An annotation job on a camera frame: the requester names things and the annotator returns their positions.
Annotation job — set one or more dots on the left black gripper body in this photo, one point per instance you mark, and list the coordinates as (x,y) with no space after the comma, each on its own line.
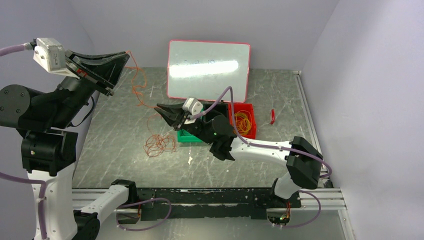
(96,82)

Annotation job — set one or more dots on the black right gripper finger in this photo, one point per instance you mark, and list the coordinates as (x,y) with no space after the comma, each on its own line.
(170,108)
(174,120)

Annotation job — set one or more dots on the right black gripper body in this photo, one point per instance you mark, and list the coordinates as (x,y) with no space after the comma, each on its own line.
(192,127)

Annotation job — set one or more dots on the green plastic bin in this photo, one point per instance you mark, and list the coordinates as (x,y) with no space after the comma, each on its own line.
(184,137)

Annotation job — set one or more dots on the red plastic bin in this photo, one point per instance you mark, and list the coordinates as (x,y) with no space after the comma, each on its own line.
(245,122)

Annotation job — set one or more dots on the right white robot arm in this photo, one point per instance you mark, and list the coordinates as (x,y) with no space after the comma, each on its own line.
(302,161)

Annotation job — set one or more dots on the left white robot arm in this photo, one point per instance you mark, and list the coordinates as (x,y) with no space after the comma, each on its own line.
(48,150)

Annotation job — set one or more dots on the pink framed whiteboard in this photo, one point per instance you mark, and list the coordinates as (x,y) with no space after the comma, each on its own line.
(204,69)

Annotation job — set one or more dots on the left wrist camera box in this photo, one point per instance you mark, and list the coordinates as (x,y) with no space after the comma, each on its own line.
(50,55)

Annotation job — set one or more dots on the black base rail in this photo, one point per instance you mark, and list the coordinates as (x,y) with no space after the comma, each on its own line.
(158,208)

